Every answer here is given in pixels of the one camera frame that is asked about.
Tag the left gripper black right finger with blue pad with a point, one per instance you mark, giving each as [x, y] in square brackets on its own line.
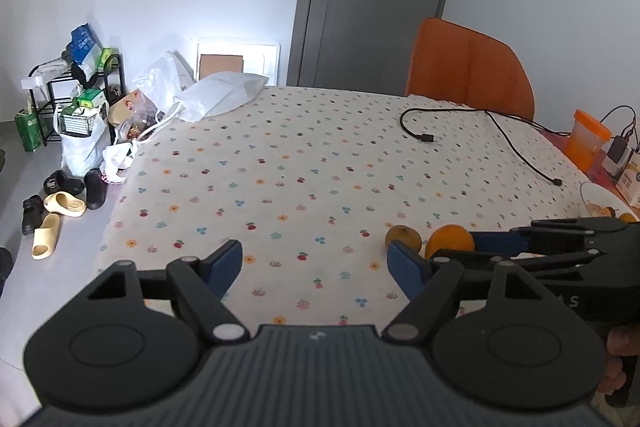
[524, 351]

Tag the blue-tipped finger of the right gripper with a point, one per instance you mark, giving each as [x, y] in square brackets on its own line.
[525, 244]

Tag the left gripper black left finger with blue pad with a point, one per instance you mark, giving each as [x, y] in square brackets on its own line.
[131, 337]

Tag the large orange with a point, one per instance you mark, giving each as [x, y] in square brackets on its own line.
[628, 217]
[451, 238]

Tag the person's hand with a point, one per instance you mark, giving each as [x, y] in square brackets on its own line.
[622, 342]

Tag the white bowl blue rim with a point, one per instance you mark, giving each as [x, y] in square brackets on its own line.
[591, 192]

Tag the red orange table mat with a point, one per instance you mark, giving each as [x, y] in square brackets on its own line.
[596, 174]

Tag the white milk carton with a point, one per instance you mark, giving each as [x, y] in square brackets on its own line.
[629, 183]

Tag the orange lidded plastic cup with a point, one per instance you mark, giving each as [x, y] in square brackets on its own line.
[586, 140]

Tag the black power adapter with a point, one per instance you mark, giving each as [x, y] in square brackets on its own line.
[617, 148]

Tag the beige slipper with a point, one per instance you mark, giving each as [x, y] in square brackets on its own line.
[65, 204]
[46, 236]

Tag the black shoe near edge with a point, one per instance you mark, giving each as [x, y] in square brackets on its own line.
[6, 266]

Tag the black slipper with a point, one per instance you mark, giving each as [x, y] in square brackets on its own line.
[60, 181]
[96, 189]

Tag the orange chair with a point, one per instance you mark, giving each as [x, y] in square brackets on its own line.
[456, 64]

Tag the clear bag of snacks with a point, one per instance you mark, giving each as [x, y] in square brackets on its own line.
[132, 115]

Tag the green box on floor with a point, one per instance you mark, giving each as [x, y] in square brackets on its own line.
[27, 126]

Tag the black metal shoe rack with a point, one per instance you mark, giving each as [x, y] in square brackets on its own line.
[55, 84]

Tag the floral polka dot tablecloth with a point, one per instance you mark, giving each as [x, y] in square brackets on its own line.
[309, 181]

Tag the white cloth bag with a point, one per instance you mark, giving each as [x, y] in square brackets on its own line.
[211, 96]

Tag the cardboard piece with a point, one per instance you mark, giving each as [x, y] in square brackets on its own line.
[210, 64]

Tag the blue package on rack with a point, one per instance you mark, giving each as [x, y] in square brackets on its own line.
[84, 48]

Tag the white framed board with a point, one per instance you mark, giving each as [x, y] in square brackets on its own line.
[259, 58]

